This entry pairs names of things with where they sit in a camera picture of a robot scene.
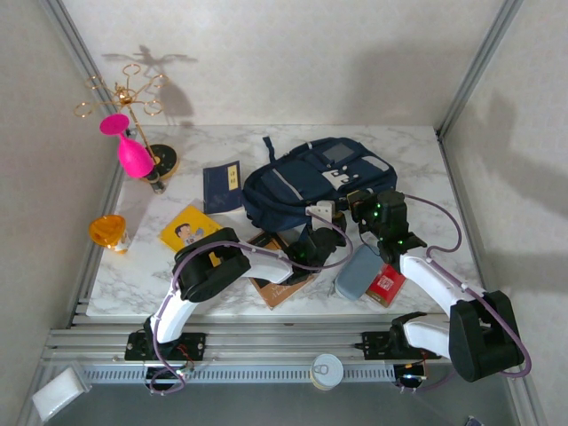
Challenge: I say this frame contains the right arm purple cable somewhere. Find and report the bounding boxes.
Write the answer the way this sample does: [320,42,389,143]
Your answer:
[401,193,533,394]

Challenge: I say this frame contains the aluminium side rail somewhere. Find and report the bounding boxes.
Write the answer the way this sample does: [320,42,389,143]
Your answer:
[437,128,549,426]
[66,168,130,329]

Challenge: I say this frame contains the navy blue backpack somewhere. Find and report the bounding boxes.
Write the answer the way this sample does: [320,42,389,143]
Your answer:
[241,136,398,234]

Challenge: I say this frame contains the red box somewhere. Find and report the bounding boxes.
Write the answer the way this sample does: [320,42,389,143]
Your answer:
[364,264,407,309]

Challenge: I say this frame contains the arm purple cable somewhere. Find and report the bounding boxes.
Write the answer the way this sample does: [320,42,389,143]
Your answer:
[148,208,354,397]
[401,193,533,394]

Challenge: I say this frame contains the yellow cartoon cover book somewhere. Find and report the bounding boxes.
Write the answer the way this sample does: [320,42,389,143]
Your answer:
[158,204,225,266]

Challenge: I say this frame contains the brown and black book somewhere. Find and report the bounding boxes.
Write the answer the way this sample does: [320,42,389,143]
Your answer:
[245,230,317,311]

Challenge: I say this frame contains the aluminium frame post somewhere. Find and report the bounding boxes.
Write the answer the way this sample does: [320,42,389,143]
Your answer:
[437,0,525,137]
[37,0,130,134]

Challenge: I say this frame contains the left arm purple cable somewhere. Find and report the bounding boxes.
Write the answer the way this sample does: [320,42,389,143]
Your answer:
[148,208,354,397]

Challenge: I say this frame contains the grey-blue pencil case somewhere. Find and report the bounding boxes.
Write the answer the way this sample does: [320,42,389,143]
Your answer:
[335,243,385,303]

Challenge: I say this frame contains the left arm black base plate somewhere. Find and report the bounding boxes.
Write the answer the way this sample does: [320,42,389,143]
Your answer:
[123,330,208,361]

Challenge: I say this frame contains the white foam block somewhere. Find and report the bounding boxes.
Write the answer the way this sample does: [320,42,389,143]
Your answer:
[31,359,93,422]

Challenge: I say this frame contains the pink goblet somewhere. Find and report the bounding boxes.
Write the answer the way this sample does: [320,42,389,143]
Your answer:
[99,113,155,180]

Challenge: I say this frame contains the orange lidded cup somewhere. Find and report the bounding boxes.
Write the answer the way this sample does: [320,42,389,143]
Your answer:
[88,214,132,255]

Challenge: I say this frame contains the tin can with pull tab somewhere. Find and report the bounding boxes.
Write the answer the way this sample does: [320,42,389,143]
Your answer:
[309,353,345,391]

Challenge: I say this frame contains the dark blue book yellow label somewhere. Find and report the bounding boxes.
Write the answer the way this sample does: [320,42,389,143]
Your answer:
[202,160,244,217]

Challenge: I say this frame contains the slotted grey cable duct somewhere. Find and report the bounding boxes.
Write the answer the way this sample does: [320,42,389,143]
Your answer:
[82,363,397,385]

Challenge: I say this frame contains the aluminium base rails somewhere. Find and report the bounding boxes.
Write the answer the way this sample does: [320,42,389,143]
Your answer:
[42,310,527,367]

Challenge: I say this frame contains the gold wire cup rack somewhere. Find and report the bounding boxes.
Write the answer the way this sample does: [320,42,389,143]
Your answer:
[74,64,181,181]

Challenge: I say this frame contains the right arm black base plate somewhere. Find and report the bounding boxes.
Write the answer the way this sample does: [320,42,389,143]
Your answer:
[361,330,443,361]

